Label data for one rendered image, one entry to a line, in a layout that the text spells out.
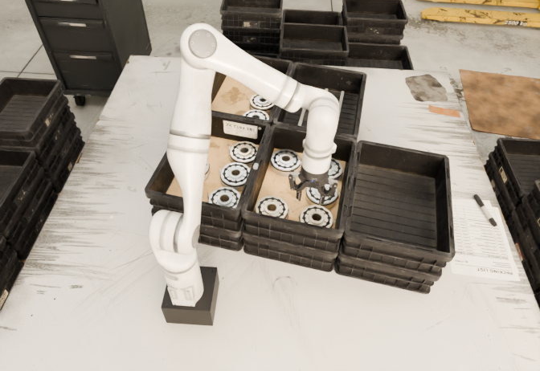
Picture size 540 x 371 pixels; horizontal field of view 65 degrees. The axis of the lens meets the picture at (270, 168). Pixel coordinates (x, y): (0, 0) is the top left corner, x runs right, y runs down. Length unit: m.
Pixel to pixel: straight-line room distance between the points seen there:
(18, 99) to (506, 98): 3.19
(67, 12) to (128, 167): 1.32
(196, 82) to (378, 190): 0.75
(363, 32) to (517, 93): 1.35
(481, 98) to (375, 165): 2.08
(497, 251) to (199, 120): 1.10
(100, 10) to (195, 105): 1.81
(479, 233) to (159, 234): 1.10
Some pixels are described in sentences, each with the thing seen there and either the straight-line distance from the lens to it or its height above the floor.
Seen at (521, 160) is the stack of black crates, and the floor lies 0.27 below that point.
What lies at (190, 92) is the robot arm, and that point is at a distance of 0.97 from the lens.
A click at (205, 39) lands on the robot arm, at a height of 1.45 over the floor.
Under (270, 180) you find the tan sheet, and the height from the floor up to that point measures 0.83.
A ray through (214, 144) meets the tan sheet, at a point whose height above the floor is 0.83.
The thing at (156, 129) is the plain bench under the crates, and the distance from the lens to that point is 1.85.
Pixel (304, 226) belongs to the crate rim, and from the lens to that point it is 1.20.
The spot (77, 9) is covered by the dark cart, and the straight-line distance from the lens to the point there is 2.77.
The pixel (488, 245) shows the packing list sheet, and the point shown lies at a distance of 1.63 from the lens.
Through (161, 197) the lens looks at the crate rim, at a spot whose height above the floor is 0.93.
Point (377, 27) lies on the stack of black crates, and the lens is 2.95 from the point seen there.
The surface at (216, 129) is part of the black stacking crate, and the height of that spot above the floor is 0.87.
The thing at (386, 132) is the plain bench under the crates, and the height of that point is 0.70.
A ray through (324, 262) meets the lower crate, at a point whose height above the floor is 0.76.
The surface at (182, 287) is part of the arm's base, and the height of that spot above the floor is 0.90.
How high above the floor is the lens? 1.91
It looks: 47 degrees down
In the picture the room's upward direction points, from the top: 2 degrees clockwise
